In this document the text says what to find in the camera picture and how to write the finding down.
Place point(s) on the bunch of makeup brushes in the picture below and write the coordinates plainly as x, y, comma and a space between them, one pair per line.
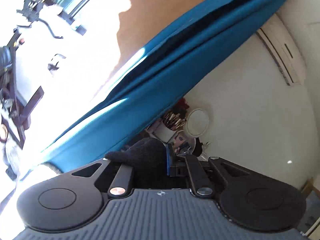
173, 122

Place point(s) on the round vanity mirror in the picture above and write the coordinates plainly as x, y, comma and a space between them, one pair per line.
197, 122

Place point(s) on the white air conditioner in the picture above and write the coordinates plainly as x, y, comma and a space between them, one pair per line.
282, 52

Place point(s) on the white brush holder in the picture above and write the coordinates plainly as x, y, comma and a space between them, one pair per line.
163, 131

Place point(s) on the dark knitted garment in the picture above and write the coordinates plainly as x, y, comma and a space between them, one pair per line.
145, 155

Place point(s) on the teal curtain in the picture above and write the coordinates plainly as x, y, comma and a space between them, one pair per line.
175, 67

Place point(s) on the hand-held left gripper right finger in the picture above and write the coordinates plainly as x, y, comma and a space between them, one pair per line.
169, 161

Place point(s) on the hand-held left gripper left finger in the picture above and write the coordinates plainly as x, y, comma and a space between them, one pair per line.
122, 177

